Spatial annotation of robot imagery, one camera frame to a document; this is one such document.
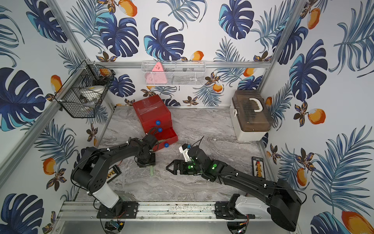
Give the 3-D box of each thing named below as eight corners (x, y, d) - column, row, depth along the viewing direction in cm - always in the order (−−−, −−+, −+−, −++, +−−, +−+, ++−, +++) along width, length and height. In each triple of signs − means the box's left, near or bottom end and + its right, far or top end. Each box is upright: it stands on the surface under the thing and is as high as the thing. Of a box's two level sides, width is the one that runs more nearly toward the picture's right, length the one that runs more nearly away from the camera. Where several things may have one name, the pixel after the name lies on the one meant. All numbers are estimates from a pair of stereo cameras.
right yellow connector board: (253, 177, 88) (254, 175, 86) (251, 158, 96) (252, 156, 94) (264, 179, 87) (266, 177, 85) (261, 159, 95) (263, 158, 93)
